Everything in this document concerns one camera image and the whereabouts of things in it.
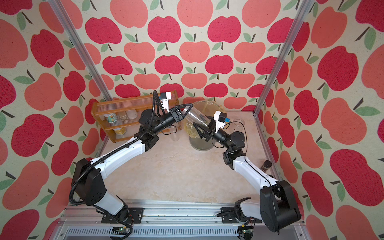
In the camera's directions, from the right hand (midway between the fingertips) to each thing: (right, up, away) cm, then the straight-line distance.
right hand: (198, 123), depth 66 cm
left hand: (-2, +5, -3) cm, 6 cm away
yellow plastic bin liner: (+8, +9, +27) cm, 30 cm away
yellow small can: (-52, -5, +36) cm, 64 cm away
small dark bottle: (+39, -23, +15) cm, 48 cm away
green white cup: (-53, +4, +26) cm, 59 cm away
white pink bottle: (-42, +6, +30) cm, 52 cm away
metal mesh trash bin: (0, -11, +27) cm, 29 cm away
